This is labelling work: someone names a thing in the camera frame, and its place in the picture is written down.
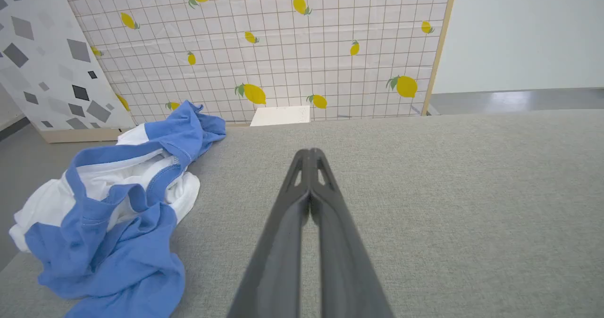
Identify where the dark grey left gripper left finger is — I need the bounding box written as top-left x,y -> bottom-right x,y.
227,149 -> 311,318

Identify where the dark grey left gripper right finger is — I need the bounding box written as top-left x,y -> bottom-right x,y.
311,148 -> 394,318

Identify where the blue and white garment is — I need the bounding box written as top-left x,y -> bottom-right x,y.
8,100 -> 227,318

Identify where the small white box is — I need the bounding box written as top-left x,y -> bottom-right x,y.
250,105 -> 311,127

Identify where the lemon print grid backdrop panel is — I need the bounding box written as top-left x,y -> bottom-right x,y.
59,0 -> 453,126

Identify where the grey terrazzo pattern panel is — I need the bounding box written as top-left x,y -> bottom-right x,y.
0,0 -> 137,144

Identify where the light wooden frame strip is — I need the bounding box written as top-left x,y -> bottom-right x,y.
421,0 -> 459,117

